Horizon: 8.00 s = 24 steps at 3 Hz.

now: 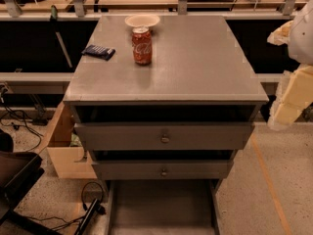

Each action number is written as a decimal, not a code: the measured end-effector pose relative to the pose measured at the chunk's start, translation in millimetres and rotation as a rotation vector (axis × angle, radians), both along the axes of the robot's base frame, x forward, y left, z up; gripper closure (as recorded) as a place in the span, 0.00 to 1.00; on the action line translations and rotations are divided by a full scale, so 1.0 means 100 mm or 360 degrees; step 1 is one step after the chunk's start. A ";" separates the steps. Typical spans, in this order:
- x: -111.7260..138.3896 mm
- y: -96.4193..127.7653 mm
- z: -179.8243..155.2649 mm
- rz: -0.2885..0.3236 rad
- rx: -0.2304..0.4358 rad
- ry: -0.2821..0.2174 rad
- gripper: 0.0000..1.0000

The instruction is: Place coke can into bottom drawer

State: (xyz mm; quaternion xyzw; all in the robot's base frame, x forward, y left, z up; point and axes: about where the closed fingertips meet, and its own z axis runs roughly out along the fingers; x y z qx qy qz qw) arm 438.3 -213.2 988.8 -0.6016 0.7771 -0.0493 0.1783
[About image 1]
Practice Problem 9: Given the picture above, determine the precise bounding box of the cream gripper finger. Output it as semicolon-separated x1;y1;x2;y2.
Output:
267;64;313;131
267;21;292;46

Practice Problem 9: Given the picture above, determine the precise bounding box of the red coke can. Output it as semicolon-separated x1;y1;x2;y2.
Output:
132;26;153;66

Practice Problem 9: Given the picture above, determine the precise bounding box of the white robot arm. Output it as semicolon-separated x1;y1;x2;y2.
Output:
267;0;313;130

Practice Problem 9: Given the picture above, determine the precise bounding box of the top grey drawer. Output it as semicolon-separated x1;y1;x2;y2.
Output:
74;122;254;151

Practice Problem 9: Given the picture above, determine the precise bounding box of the middle grey drawer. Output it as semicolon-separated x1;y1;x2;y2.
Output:
92;160;234;180

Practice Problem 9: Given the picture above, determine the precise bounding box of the grey drawer cabinet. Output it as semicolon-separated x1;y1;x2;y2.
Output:
63;15;270;181

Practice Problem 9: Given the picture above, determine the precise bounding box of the open bottom grey drawer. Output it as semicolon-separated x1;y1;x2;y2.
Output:
105;180;223;235

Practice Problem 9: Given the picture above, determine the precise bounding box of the white bowl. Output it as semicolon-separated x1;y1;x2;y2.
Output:
125;14;160;27

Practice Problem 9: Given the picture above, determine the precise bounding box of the dark blue snack bag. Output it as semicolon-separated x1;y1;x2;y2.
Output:
82;45;115;61

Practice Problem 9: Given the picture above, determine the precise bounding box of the black power strip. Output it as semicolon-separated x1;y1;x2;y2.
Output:
74;199;106;235

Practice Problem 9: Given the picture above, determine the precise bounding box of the wooden box on floor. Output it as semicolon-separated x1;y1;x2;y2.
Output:
43;103;96;179

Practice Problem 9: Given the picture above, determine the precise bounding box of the black chair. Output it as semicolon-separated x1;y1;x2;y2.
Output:
0;130;61;235

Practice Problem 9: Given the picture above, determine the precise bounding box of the black floor cable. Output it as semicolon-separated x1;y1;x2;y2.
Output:
0;85;44;153

